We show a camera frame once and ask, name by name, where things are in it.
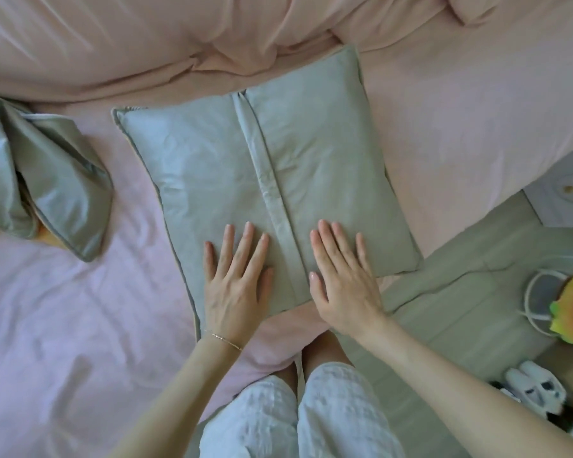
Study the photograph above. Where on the person's left hand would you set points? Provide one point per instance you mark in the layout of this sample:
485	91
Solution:
236	290

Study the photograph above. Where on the person's right hand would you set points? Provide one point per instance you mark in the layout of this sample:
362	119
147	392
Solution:
346	286

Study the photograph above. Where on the grey-green cushion cover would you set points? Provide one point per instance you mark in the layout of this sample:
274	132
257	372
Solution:
196	162
52	185

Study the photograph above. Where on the person's left forearm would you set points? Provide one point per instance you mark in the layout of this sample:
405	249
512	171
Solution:
176	405

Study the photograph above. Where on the person's white trousers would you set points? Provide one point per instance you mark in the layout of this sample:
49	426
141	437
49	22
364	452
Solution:
334	414

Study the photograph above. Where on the plain pink pillow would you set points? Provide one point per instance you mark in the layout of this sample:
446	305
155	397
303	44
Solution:
477	7

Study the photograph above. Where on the pink bed sheet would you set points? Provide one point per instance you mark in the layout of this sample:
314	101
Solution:
52	352

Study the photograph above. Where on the white plush slipper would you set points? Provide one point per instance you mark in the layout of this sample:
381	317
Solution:
537	383

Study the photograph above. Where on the white bedside cabinet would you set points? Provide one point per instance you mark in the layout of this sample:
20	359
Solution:
563	190

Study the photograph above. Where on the pink duvet with white ruffle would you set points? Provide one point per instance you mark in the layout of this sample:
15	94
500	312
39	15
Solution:
172	33

